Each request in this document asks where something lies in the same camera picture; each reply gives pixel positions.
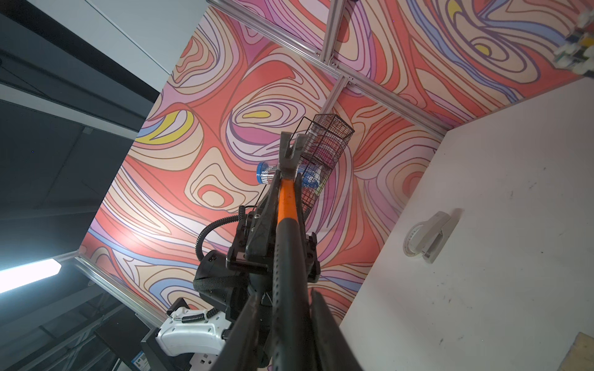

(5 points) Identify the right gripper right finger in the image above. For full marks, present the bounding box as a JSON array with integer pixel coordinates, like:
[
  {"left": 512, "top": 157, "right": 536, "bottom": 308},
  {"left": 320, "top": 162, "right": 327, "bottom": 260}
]
[{"left": 310, "top": 290, "right": 363, "bottom": 371}]

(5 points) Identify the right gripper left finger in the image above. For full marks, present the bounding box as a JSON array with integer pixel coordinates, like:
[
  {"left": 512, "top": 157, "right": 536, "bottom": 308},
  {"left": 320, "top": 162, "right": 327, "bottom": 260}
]
[{"left": 210, "top": 293, "right": 261, "bottom": 371}]

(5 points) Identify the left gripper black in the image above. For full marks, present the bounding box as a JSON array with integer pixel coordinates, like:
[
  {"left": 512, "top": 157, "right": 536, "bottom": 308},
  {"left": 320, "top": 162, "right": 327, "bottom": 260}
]
[{"left": 226, "top": 176, "right": 320, "bottom": 283}]

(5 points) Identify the claw hammer orange black handle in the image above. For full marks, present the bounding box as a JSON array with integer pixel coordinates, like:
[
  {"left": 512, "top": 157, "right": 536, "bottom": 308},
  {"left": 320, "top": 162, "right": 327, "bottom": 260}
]
[{"left": 272, "top": 131, "right": 317, "bottom": 370}]

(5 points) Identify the wooden block with nails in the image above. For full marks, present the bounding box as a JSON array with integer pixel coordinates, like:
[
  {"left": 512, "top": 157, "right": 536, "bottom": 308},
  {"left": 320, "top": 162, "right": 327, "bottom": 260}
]
[{"left": 558, "top": 332, "right": 594, "bottom": 371}]

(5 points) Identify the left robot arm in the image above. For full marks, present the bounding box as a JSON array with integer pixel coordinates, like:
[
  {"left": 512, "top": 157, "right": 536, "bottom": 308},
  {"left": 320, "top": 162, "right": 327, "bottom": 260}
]
[{"left": 142, "top": 173, "right": 321, "bottom": 370}]

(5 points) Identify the clear bottle blue cap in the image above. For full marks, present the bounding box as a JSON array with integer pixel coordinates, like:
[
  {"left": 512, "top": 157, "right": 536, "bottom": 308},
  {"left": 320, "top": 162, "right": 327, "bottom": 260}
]
[{"left": 256, "top": 161, "right": 321, "bottom": 190}]

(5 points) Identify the cup of coloured pencils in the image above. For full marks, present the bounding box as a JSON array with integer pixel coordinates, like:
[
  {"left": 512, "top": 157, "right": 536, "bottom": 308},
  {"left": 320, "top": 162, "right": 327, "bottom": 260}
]
[{"left": 553, "top": 10, "right": 593, "bottom": 79}]

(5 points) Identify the left wire basket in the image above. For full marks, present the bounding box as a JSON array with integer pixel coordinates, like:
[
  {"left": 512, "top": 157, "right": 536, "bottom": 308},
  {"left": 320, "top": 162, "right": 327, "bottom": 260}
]
[{"left": 292, "top": 114, "right": 354, "bottom": 219}]

